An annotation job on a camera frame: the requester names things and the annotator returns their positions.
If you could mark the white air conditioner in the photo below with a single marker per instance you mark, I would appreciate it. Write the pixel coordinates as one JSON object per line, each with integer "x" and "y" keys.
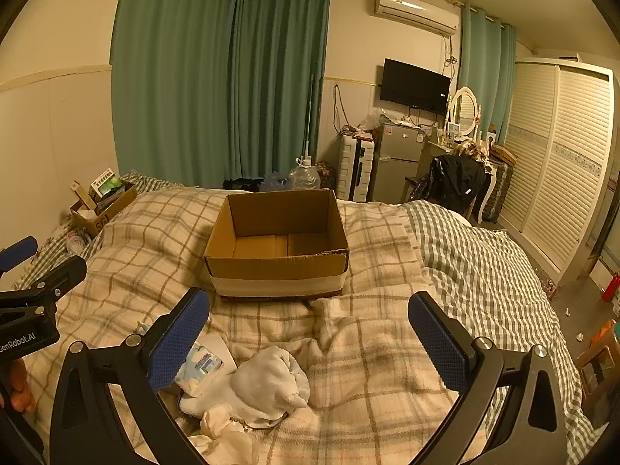
{"x": 416, "y": 9}

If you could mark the blue white tissue packet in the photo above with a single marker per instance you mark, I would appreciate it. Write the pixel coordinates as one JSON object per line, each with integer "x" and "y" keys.
{"x": 206, "y": 361}

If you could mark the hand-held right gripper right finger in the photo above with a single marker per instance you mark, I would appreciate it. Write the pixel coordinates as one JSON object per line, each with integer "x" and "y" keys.
{"x": 438, "y": 344}

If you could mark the black wall television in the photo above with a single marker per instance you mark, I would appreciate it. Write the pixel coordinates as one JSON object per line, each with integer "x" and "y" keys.
{"x": 414, "y": 86}

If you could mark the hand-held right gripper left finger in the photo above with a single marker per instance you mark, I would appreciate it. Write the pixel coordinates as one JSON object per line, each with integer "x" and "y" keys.
{"x": 178, "y": 344}

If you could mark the cream cloth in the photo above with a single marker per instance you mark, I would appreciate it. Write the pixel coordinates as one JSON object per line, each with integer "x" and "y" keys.
{"x": 218, "y": 428}

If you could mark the green corner curtain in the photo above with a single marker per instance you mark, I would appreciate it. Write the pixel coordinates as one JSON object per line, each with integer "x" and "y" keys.
{"x": 281, "y": 77}

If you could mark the beige plaid blanket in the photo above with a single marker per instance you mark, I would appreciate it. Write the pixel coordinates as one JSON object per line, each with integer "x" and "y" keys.
{"x": 348, "y": 373}

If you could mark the red bottle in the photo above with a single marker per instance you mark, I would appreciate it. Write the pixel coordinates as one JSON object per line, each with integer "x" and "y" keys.
{"x": 610, "y": 288}

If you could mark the green tissue box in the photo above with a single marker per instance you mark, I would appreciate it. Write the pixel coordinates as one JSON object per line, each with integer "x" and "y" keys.
{"x": 107, "y": 185}

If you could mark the large cardboard box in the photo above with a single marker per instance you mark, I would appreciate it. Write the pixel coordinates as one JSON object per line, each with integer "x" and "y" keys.
{"x": 278, "y": 247}

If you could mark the brown suitcase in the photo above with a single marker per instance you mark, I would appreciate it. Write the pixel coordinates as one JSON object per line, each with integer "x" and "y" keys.
{"x": 501, "y": 189}

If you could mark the wooden stool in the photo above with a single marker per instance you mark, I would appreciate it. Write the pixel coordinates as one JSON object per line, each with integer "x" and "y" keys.
{"x": 598, "y": 353}

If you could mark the white louvred wardrobe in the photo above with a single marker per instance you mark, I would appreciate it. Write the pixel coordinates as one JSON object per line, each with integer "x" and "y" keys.
{"x": 557, "y": 164}

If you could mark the white pole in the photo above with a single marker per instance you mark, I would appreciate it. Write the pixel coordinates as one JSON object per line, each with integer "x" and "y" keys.
{"x": 309, "y": 116}

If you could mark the white ribbed suitcase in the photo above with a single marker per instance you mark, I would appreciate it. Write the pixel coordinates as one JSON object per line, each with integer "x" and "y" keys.
{"x": 356, "y": 169}

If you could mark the black jacket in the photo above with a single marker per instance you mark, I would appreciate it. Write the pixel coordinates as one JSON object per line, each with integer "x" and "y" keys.
{"x": 457, "y": 179}

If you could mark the dark floral bag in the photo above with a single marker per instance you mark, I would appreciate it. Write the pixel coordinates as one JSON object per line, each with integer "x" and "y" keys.
{"x": 327, "y": 177}

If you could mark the clear plastic bottle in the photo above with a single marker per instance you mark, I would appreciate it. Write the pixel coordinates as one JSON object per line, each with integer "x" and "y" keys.
{"x": 76, "y": 243}

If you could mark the black bag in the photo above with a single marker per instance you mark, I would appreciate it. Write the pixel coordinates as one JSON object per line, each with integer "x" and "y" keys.
{"x": 242, "y": 185}

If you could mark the large clear water jug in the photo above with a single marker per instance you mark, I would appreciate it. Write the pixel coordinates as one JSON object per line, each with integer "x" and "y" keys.
{"x": 305, "y": 177}

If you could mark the white towel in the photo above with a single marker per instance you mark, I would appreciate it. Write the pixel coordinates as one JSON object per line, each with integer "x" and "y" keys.
{"x": 271, "y": 382}

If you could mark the green checkered duvet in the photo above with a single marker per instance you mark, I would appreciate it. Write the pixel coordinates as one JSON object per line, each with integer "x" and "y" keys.
{"x": 484, "y": 271}

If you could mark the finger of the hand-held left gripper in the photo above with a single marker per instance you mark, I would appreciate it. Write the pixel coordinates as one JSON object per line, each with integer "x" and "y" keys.
{"x": 53, "y": 276}
{"x": 17, "y": 252}

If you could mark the white oval mirror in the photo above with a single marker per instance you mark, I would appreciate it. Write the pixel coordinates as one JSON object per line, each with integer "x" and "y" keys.
{"x": 465, "y": 109}

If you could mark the green checkered pillow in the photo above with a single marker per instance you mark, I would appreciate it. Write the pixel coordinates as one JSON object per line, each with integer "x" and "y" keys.
{"x": 145, "y": 184}

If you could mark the person's left hand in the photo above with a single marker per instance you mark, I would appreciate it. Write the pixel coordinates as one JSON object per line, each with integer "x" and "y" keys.
{"x": 18, "y": 387}

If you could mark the narrow green curtain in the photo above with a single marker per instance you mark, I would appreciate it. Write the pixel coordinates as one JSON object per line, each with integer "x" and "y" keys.
{"x": 484, "y": 72}

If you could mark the grey mini fridge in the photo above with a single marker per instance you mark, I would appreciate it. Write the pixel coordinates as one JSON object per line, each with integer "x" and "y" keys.
{"x": 399, "y": 162}

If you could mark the slim beige carton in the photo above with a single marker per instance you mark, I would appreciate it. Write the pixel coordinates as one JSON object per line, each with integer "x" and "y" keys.
{"x": 81, "y": 196}

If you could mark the small cardboard box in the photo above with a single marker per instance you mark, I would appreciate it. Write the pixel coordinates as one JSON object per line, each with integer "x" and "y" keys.
{"x": 114, "y": 206}

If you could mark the wide green curtain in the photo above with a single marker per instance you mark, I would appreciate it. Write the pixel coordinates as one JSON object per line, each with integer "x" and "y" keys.
{"x": 169, "y": 72}

